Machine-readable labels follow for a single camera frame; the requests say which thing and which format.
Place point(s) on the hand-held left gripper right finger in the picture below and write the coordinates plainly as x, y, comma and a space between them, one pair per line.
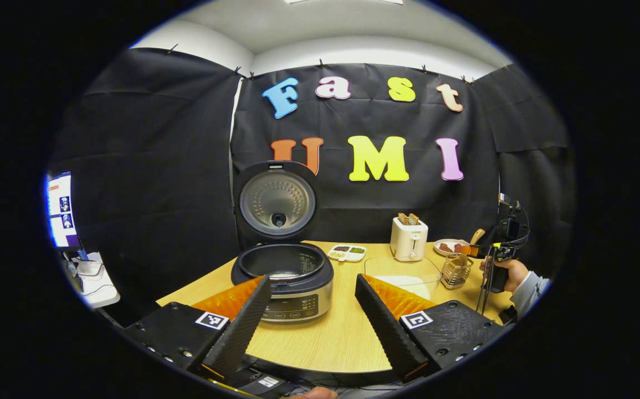
386, 332

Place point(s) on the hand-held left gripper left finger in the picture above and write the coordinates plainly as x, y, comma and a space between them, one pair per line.
242, 327

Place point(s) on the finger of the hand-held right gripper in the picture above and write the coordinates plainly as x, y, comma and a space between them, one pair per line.
480, 250

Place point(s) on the wooden spoon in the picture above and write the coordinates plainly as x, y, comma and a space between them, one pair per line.
477, 237

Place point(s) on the white rice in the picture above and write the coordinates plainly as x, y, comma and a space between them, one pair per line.
408, 281

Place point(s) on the dark grey rice cooker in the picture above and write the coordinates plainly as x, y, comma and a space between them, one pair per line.
278, 199

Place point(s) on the white round plate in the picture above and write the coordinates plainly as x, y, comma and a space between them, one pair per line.
446, 254

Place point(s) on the clear glass tray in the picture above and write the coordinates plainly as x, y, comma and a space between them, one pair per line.
386, 266

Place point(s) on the white toaster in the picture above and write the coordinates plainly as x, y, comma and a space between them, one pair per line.
408, 244

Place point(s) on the bread slice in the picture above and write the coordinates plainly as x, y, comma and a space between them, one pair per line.
403, 219
414, 219

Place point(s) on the white divided dish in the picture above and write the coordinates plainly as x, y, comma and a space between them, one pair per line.
346, 254

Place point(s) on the white side table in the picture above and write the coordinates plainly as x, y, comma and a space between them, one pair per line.
101, 293

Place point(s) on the computer monitor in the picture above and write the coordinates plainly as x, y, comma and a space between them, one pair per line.
62, 210

